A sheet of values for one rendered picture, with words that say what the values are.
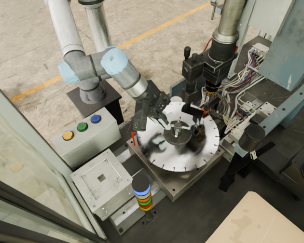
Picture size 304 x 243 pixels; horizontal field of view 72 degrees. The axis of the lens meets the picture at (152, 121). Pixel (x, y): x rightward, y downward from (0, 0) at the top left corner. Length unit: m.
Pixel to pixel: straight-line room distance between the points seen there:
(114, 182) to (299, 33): 0.72
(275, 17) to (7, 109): 0.69
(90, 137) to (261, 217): 0.77
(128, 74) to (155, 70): 1.93
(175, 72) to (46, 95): 1.48
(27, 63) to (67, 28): 2.41
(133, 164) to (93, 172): 0.22
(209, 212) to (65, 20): 0.90
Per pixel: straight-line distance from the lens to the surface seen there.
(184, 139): 0.83
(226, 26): 0.65
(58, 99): 2.51
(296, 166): 0.94
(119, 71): 0.63
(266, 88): 1.42
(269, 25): 0.65
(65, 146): 0.97
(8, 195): 0.36
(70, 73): 0.73
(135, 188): 0.54
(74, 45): 0.78
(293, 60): 0.67
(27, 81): 2.92
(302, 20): 0.63
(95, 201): 0.83
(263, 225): 1.01
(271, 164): 1.03
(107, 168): 0.87
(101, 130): 0.96
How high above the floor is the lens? 1.67
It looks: 54 degrees down
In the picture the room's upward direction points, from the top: 4 degrees counter-clockwise
